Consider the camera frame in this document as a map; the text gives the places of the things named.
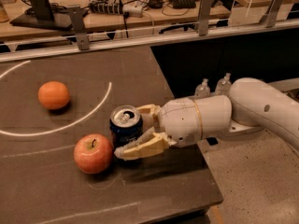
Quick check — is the right clear sanitizer bottle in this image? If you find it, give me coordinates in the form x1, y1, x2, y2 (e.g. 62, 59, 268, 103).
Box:
215, 73, 232, 95

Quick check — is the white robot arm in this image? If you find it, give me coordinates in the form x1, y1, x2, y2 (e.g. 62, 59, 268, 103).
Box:
114, 77, 299, 161

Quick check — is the grey low shelf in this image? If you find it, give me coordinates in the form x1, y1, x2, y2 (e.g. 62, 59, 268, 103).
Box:
269, 77, 299, 92

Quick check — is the black monitor stand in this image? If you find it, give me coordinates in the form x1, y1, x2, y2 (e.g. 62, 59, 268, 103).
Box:
9, 0, 90, 31

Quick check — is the metal rail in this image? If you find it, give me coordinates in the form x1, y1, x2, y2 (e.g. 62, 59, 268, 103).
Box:
0, 20, 299, 63

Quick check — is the right metal bracket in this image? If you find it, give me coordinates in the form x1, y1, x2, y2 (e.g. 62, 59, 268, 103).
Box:
259, 0, 284, 28

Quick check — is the blue pepsi can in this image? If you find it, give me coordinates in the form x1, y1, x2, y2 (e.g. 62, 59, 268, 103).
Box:
109, 105, 143, 148

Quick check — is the orange fruit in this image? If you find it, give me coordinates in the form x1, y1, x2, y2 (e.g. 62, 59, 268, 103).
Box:
37, 81, 70, 110

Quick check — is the metal bracket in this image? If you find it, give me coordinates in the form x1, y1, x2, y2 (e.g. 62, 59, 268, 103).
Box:
197, 0, 214, 35
259, 0, 284, 28
67, 5, 90, 50

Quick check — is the clear sanitizer bottle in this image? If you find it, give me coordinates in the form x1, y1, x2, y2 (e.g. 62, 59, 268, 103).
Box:
194, 78, 210, 98
215, 73, 232, 95

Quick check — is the left clear sanitizer bottle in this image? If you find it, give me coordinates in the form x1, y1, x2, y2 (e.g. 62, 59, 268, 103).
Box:
194, 78, 210, 98

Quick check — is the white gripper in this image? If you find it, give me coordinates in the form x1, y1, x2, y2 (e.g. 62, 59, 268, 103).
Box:
114, 95, 232, 161

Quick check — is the black keyboard device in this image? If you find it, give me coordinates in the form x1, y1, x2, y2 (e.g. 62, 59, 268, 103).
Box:
172, 0, 196, 9

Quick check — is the grey power strip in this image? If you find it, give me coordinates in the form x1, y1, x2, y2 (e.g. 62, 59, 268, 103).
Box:
89, 1, 143, 18

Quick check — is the left metal bracket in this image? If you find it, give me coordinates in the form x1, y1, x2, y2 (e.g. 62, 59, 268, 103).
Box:
67, 5, 90, 50

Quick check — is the red apple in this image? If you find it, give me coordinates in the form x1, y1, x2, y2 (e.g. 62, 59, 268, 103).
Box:
74, 133, 113, 174

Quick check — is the middle metal bracket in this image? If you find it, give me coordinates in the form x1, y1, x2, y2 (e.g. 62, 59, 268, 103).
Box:
197, 0, 214, 35

